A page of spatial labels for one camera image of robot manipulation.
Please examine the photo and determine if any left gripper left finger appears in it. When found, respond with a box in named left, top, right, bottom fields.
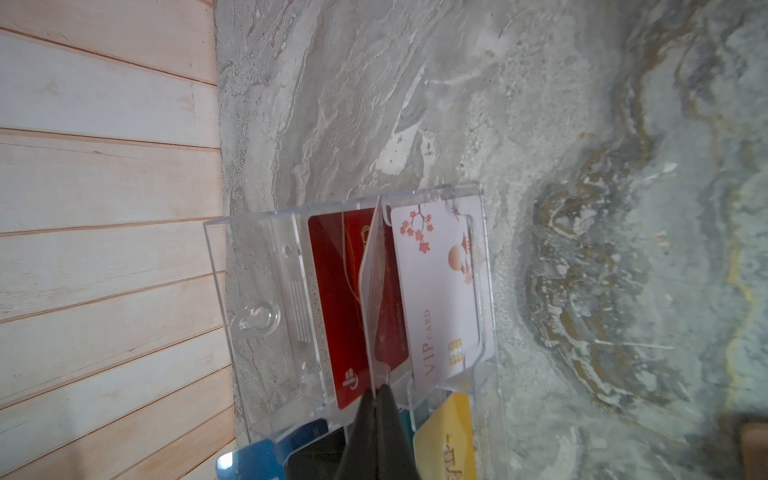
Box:
left=335, top=389, right=378, bottom=480

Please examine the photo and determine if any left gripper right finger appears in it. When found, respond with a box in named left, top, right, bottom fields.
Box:
left=376, top=384, right=420, bottom=480

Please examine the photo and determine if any black card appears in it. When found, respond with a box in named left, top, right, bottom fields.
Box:
left=284, top=428, right=346, bottom=480

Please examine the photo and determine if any teal VIP card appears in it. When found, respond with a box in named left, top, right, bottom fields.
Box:
left=398, top=409, right=415, bottom=448

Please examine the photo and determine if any yellow VIP card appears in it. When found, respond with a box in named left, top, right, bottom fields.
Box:
left=413, top=392, right=478, bottom=480

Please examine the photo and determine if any blue card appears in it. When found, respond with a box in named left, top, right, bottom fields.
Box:
left=215, top=419, right=329, bottom=480

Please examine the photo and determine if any clear acrylic card stand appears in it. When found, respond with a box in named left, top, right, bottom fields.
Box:
left=204, top=183, right=507, bottom=479

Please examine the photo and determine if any white pink card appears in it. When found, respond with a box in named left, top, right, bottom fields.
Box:
left=391, top=195, right=482, bottom=394

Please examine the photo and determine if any red card on stand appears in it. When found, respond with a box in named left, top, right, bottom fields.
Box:
left=308, top=208, right=373, bottom=409

